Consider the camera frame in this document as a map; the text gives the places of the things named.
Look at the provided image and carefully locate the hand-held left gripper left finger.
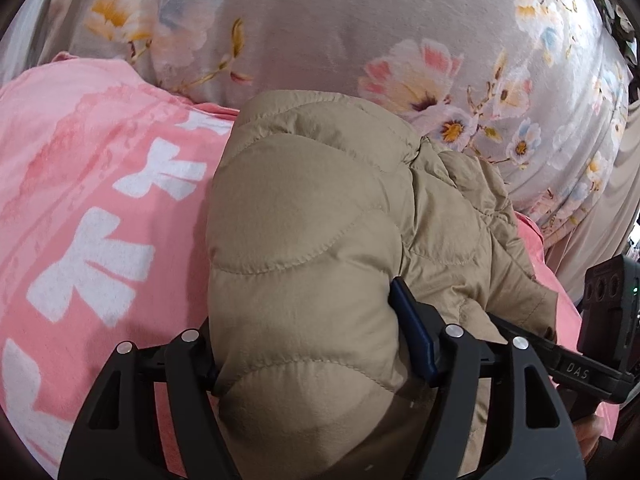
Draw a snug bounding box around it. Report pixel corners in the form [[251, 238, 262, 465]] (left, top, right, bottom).
[[57, 317, 241, 480]]

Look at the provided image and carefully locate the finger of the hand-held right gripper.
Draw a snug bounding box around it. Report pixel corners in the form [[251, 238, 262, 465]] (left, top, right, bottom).
[[482, 312, 637, 403]]

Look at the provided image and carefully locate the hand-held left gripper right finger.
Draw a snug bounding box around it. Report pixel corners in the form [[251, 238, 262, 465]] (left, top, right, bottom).
[[389, 277, 586, 480]]

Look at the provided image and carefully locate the tan quilted jacket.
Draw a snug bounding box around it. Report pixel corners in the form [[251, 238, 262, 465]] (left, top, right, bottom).
[[205, 90, 558, 480]]

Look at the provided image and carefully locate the person's right hand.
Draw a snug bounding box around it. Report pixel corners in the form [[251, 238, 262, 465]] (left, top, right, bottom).
[[574, 416, 610, 462]]

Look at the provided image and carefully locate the pink blanket with white bows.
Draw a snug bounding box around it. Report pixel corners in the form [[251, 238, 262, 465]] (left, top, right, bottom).
[[0, 52, 618, 476]]

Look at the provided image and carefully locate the dark floral cloth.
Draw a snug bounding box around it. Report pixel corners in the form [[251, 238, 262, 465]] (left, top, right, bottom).
[[582, 0, 640, 63]]

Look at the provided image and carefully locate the grey floral bedsheet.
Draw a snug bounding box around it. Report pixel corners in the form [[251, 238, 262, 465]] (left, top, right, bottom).
[[50, 0, 631, 241]]

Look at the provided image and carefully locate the grey plain cloth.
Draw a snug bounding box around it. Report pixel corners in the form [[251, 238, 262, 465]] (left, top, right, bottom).
[[17, 0, 73, 73]]

